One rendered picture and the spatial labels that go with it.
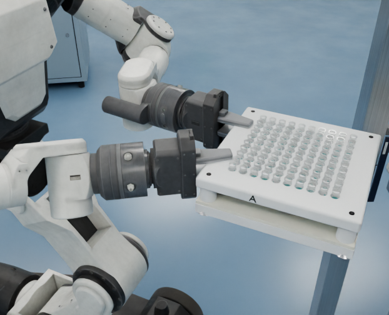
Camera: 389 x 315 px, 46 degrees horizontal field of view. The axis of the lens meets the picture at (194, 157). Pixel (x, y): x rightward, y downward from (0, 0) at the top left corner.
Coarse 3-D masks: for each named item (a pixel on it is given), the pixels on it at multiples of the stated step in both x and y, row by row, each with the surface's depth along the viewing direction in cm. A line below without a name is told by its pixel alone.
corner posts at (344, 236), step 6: (204, 192) 71; (210, 192) 71; (216, 192) 72; (204, 198) 71; (210, 198) 71; (336, 234) 65; (342, 234) 64; (348, 234) 64; (354, 234) 64; (342, 240) 64; (348, 240) 64; (354, 240) 65
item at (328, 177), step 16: (272, 128) 81; (288, 128) 80; (256, 144) 76; (272, 144) 76; (288, 144) 75; (304, 144) 75; (320, 144) 76; (336, 144) 76; (272, 160) 72; (288, 160) 72; (320, 160) 73; (336, 160) 72; (304, 176) 69
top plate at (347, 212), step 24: (288, 120) 83; (240, 144) 77; (360, 144) 77; (216, 168) 71; (288, 168) 71; (312, 168) 71; (336, 168) 71; (360, 168) 71; (240, 192) 67; (264, 192) 66; (288, 192) 67; (312, 192) 67; (360, 192) 67; (312, 216) 64; (336, 216) 63; (360, 216) 62
